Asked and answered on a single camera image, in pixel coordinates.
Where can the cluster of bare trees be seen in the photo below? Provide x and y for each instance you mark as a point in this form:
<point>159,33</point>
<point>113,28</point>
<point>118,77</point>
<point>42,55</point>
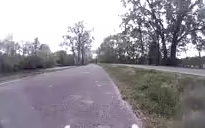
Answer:
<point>79,41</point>

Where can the grey asphalt path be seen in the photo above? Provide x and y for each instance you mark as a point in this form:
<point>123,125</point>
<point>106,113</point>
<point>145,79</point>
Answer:
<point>73,96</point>

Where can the grass verge between paths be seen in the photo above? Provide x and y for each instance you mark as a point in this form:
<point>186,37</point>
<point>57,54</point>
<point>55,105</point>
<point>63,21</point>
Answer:
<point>156,90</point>

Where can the row of tall trees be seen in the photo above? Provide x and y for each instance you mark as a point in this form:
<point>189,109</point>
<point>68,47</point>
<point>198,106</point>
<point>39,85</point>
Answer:
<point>163,36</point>

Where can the robot's own part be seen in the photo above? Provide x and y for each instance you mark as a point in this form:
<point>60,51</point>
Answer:
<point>134,126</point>
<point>67,126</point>

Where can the pale side road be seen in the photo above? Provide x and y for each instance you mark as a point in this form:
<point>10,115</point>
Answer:
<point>176,69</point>

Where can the row of hedge bushes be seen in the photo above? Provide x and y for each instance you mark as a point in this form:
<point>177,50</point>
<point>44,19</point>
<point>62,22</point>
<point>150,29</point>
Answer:
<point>20,60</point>

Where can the grass strip beside hedge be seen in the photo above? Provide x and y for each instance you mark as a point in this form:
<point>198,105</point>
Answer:
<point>20,75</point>

